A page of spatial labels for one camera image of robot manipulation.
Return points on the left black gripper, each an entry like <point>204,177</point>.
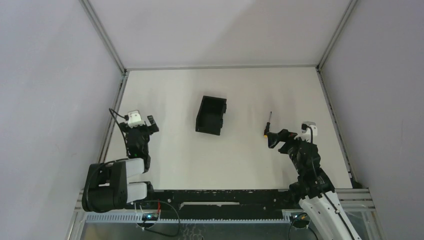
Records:
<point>142,129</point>

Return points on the yellow black screwdriver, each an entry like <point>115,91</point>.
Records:
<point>267,126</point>

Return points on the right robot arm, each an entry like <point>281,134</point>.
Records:
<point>313,191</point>

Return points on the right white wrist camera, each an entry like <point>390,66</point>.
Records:
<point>309,131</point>

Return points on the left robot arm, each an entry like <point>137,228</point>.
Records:
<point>107,187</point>

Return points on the aluminium frame front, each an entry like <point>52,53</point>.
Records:
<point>133,223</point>

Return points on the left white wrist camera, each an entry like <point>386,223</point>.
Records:
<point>134,119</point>

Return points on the black plastic bin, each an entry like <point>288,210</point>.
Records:
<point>209,119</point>

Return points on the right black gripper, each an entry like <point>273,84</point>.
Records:
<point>274,138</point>

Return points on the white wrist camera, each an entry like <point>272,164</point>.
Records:
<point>134,119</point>
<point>309,131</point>

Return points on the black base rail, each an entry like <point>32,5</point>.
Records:
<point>243,205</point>

